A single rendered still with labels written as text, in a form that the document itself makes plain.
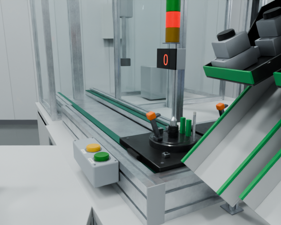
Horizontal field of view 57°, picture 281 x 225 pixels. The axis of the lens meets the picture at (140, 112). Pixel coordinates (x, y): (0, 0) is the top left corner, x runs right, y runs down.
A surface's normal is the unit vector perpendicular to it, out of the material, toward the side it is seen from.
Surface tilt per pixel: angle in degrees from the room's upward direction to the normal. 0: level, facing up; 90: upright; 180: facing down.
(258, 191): 90
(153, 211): 90
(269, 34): 115
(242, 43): 91
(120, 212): 0
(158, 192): 90
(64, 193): 0
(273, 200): 45
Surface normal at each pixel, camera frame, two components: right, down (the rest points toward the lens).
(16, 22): 0.00, 0.24
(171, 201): 0.47, 0.22
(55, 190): 0.00, -0.97
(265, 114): -0.67, -0.63
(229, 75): -0.86, 0.47
